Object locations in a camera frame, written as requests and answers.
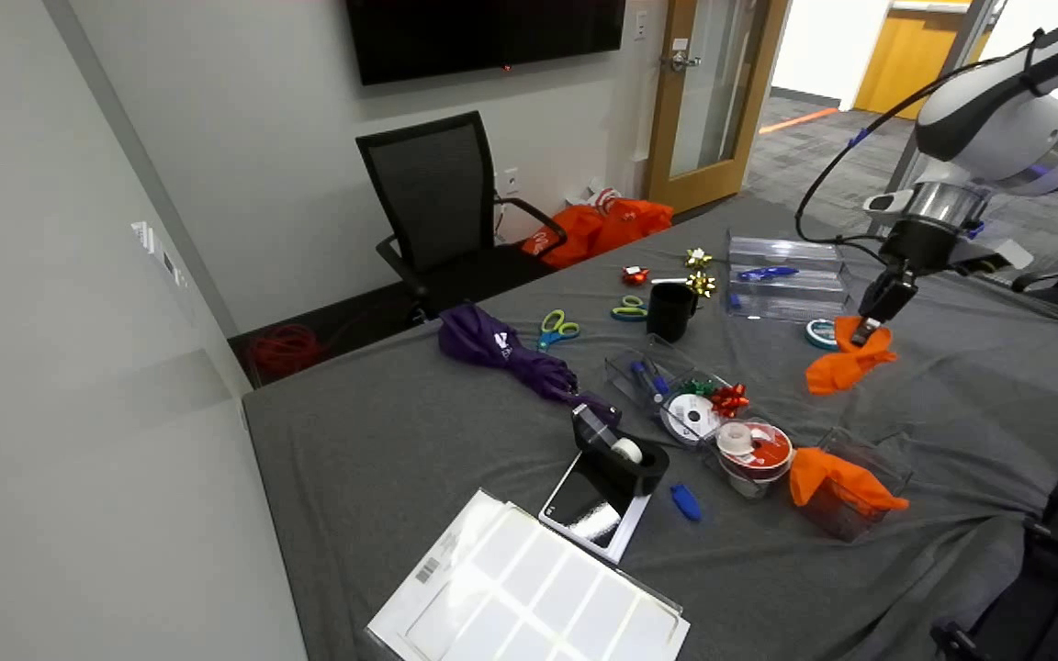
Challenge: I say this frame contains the black box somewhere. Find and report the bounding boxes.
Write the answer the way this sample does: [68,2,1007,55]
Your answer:
[647,276,697,345]

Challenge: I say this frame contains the wooden door with glass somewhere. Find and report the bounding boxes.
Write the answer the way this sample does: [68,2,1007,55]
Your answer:
[644,0,794,218]

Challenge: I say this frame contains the orange tissue paper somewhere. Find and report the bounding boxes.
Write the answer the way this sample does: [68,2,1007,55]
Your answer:
[800,311,899,401]
[788,444,916,518]

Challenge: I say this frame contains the red ribbon spool cup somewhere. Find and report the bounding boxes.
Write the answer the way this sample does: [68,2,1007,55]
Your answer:
[711,415,800,499]

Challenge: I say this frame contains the grey metal frame post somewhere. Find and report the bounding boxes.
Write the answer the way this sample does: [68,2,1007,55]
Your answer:
[891,0,998,190]

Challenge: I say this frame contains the black wall television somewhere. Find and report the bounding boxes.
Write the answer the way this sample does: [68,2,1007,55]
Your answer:
[341,0,627,88]

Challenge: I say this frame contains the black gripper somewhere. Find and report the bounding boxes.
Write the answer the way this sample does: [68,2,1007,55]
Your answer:
[851,218,962,347]

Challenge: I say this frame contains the yellow door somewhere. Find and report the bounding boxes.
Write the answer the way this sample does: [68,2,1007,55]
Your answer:
[851,7,970,125]

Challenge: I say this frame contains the green ribbon loop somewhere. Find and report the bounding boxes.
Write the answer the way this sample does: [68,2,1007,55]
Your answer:
[608,294,653,325]

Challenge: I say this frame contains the blue white tape roll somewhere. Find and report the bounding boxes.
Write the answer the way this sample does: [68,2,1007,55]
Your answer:
[800,314,847,351]

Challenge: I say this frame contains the blue pen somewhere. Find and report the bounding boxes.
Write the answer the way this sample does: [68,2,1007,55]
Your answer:
[731,259,809,291]

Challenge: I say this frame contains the blue ribbon bundle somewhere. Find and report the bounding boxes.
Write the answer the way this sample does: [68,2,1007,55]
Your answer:
[626,356,681,407]

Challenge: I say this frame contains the black tablet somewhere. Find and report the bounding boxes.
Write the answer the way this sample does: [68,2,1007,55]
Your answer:
[535,453,659,570]

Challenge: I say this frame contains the white ribbon spool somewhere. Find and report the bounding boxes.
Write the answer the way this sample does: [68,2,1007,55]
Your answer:
[659,393,728,449]

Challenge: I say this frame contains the purple ribbon bundle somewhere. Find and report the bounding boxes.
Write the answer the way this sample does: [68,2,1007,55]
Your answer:
[433,300,618,415]

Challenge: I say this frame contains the shiny red bow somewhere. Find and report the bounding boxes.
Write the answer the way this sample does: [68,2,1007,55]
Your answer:
[711,382,752,421]

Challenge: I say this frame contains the small clear plastic container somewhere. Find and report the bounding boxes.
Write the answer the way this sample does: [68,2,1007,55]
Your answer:
[796,453,916,542]

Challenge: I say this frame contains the black mesh office chair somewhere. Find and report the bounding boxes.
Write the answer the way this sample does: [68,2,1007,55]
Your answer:
[354,108,569,322]

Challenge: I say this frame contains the clear plastic tray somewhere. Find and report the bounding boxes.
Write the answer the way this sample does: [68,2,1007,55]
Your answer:
[608,347,744,432]

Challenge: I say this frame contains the small blue clip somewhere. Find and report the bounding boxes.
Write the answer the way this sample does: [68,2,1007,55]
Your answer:
[670,478,704,530]

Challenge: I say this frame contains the orange bags pile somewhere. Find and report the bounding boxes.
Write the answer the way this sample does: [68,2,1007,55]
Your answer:
[521,196,678,270]

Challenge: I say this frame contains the large clear plastic container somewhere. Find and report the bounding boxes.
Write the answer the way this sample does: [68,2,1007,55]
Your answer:
[725,230,856,325]

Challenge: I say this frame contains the white grid tray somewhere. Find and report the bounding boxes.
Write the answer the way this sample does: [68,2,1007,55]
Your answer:
[363,487,696,661]

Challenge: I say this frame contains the red cable coil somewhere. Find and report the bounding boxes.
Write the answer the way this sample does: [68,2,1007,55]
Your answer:
[248,321,330,385]

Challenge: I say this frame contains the green blue scissors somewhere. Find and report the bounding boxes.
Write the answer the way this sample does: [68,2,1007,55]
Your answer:
[535,306,583,351]

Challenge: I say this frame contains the grey tablecloth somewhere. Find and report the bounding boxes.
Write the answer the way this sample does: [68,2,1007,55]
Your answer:
[238,196,1058,661]

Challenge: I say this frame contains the black tape dispenser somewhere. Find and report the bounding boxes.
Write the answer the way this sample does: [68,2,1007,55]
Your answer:
[565,401,673,499]

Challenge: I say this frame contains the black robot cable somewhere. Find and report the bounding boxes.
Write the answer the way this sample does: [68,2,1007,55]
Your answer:
[789,34,1046,252]

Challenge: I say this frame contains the white wall switch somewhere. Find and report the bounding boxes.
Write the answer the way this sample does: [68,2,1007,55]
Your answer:
[129,218,188,291]

